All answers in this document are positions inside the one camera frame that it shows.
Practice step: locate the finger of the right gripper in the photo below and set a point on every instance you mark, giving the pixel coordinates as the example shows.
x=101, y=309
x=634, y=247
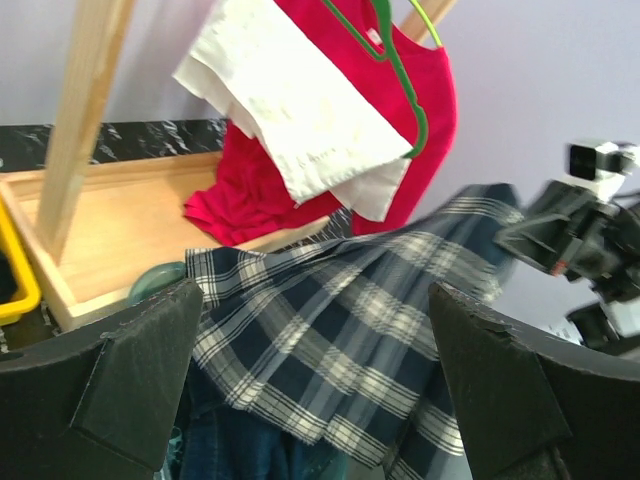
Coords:
x=542, y=235

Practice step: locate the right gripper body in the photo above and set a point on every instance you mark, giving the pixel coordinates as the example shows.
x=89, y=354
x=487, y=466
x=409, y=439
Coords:
x=594, y=241

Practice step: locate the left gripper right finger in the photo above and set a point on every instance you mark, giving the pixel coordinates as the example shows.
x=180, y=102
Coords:
x=530, y=405

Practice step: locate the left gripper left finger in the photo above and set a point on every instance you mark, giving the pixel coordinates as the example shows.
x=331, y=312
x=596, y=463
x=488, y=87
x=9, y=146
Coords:
x=99, y=402

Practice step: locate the blue denim skirt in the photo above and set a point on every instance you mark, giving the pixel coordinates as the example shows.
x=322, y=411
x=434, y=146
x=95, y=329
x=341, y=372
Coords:
x=220, y=442

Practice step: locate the navy plaid skirt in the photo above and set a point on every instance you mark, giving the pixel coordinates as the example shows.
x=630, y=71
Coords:
x=332, y=341

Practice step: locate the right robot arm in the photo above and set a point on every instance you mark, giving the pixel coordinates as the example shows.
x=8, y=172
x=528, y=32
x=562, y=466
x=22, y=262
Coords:
x=611, y=324

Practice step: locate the lime green hanger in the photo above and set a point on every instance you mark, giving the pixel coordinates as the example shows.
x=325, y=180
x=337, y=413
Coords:
x=425, y=26

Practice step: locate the dark green hanger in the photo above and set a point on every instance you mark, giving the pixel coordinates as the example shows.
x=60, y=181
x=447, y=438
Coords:
x=382, y=8

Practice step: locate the yellow plastic tray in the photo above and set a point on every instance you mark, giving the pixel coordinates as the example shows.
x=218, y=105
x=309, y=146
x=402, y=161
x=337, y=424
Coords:
x=20, y=292

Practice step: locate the teal transparent basin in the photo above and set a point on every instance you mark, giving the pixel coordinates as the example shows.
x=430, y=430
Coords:
x=155, y=280

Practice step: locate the wooden clothes rack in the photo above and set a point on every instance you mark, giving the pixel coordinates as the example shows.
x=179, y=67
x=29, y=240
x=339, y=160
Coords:
x=90, y=231

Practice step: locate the red shirt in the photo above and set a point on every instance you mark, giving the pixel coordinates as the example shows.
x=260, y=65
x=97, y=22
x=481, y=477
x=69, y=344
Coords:
x=249, y=198

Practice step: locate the white garment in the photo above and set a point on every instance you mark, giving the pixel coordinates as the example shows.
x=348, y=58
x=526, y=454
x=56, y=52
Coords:
x=252, y=64

